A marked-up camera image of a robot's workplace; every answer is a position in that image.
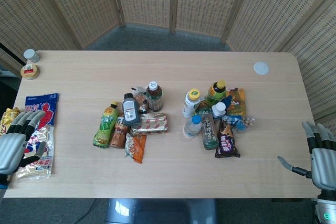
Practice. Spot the green bottle yellow cap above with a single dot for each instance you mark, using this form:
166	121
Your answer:
216	93

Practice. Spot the clear blue candy bag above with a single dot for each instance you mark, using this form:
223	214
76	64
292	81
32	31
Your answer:
244	122

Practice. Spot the blue white cartoon bag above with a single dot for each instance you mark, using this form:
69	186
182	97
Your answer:
43	108

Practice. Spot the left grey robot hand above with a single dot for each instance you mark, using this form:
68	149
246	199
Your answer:
10	150

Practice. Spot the small blue wrapper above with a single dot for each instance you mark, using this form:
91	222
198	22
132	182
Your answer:
228	100

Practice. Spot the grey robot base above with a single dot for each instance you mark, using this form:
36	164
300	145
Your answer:
162	212

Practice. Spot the clear water bottle blue cap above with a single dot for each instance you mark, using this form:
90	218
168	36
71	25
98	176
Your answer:
193	127

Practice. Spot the brown tea bottle white cap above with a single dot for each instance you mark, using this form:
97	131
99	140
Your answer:
154	99

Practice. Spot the gold yellow snack bag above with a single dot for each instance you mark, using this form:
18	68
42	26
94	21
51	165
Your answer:
8	115

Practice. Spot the white round lid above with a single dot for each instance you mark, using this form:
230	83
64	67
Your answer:
261	68

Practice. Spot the yellow round tin red label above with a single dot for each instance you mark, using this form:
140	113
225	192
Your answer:
29	72

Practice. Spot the orange white snack packet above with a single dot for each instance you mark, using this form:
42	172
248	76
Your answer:
135	149

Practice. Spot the gold foil snack pack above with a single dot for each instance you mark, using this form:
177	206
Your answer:
151	124

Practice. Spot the green yellow juice bottle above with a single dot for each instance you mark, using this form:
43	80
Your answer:
106	125

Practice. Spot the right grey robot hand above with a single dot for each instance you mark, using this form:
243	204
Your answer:
324	163

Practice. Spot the clear brown snack packet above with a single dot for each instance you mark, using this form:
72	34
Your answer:
140	100

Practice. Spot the small white bottle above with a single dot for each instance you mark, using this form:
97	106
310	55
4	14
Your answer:
218	109

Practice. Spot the white bottle yellow cap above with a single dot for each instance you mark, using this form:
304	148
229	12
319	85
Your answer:
190	103

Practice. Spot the dark green carton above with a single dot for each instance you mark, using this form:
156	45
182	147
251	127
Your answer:
203	107

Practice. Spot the dark bottle white label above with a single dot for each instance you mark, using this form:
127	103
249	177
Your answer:
130	110

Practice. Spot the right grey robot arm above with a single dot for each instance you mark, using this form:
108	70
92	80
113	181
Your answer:
326	208

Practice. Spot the dark green tea bottle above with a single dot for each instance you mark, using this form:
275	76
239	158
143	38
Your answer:
209	132

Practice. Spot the purple chocolate snack bag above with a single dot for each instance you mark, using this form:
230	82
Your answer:
227	142

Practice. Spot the orange yellow snack bag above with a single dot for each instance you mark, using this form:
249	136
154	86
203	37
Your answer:
239	103

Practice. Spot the brown drink bottle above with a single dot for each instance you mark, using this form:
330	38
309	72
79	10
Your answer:
118	134

